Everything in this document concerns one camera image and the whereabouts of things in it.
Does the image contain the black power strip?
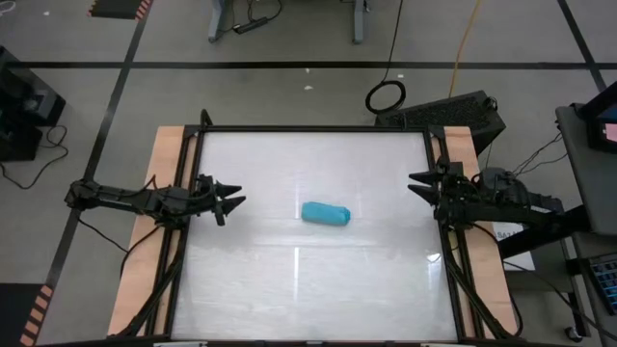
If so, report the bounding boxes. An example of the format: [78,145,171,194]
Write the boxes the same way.
[233,16,271,35]

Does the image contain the blue towel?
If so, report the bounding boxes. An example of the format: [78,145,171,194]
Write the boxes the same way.
[301,200,352,227]

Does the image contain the yellow cable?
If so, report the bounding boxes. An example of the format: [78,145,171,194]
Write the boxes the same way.
[447,0,483,99]

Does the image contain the black monitor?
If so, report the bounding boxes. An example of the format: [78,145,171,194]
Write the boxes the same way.
[577,81,617,155]

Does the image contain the black cart base bar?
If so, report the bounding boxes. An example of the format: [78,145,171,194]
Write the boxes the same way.
[498,205,593,260]

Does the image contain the grey cart top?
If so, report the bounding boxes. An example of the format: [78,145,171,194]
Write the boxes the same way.
[554,103,617,237]

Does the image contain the coiled black cable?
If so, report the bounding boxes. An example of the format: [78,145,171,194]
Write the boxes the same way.
[364,0,407,116]

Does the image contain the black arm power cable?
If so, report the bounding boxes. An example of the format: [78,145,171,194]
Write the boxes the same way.
[75,217,127,257]

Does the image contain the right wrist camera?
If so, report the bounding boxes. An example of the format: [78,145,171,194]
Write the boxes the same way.
[436,156,465,177]

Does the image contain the blue compartment tray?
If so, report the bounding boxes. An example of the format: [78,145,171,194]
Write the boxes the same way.
[585,254,617,317]

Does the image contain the black orange striped mat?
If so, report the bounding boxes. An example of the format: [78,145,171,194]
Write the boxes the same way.
[0,282,55,347]
[88,0,154,21]

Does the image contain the black table frame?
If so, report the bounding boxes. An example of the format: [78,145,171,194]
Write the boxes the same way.
[144,123,488,341]

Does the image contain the thin black wires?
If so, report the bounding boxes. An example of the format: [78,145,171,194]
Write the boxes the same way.
[510,132,570,177]

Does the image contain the white paper sheet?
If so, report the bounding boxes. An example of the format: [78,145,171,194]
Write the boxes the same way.
[494,222,536,272]

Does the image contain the black equipment stack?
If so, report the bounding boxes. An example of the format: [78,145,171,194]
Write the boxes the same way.
[0,45,67,163]

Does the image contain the black cable bundle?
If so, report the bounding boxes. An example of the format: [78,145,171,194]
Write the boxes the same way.
[441,226,525,341]
[113,224,189,338]

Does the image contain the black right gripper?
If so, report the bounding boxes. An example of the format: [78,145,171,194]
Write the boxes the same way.
[407,168,469,227]

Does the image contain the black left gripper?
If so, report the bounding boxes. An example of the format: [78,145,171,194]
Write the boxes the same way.
[191,181,247,227]

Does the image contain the grey desk leg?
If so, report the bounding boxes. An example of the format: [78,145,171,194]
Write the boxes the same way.
[207,0,235,43]
[351,0,370,45]

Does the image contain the thin black floor cable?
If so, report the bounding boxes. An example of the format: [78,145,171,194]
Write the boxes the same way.
[0,124,69,191]

